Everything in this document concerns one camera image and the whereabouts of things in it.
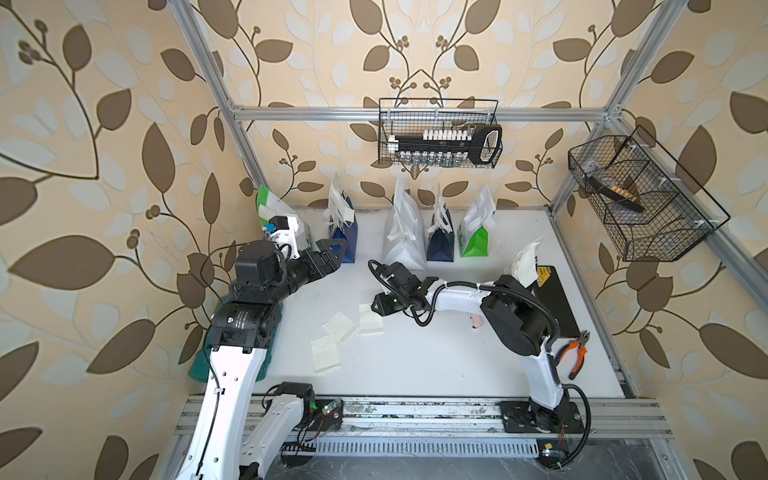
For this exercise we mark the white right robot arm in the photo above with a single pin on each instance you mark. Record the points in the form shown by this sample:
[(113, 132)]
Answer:
[(522, 323)]

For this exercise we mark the dark navy small bag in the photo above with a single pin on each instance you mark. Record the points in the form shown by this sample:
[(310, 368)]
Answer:
[(440, 234)]

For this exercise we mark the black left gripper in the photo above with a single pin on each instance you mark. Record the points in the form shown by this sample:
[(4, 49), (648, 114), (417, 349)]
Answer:
[(318, 272)]

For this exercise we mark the black wire basket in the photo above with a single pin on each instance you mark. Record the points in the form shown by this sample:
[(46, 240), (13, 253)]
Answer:
[(407, 116), (652, 207)]

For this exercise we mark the black wire basket back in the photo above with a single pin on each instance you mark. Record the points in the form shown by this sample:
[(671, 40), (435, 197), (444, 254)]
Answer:
[(407, 116)]

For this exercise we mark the small green paper bag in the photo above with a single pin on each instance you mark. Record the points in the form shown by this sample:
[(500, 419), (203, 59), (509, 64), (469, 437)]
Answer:
[(473, 233)]

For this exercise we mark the green plastic tool case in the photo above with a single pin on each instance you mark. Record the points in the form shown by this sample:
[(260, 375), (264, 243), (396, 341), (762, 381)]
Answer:
[(201, 360)]

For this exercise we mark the tool in right basket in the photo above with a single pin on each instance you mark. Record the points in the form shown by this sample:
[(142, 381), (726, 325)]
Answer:
[(618, 195)]

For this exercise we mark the aluminium front rail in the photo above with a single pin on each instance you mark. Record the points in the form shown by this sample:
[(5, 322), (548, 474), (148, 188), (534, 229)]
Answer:
[(484, 417)]

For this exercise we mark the large green white bag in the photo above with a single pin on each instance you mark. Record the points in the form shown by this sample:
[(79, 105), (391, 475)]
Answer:
[(270, 205)]

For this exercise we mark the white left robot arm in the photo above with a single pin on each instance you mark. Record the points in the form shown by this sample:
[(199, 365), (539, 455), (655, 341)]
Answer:
[(220, 447)]

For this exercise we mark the white paper bag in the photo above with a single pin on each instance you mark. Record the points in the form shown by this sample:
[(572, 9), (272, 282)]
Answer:
[(404, 239)]

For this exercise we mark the small blue paper bag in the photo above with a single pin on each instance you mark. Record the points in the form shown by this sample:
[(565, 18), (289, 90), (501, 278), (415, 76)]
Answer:
[(350, 234)]

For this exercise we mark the black yellow flat case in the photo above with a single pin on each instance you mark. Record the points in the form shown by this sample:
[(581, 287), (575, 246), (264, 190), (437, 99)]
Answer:
[(550, 291)]

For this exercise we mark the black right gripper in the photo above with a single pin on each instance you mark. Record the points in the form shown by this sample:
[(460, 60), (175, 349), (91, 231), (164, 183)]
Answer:
[(382, 308)]

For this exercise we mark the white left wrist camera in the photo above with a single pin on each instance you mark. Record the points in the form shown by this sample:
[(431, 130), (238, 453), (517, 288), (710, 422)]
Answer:
[(282, 230)]

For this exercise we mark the black socket set holder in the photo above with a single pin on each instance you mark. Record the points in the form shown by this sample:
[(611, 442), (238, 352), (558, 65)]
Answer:
[(476, 146)]

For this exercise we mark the black wire basket right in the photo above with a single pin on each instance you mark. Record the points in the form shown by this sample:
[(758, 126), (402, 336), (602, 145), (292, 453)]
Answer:
[(652, 207)]

